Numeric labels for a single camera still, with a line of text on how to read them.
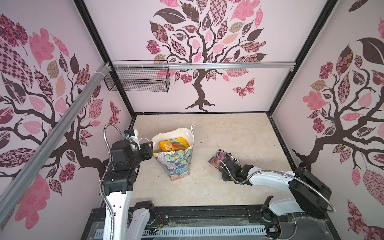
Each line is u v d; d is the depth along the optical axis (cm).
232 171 67
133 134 59
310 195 43
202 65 94
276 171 52
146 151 60
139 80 122
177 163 75
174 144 81
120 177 44
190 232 70
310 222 72
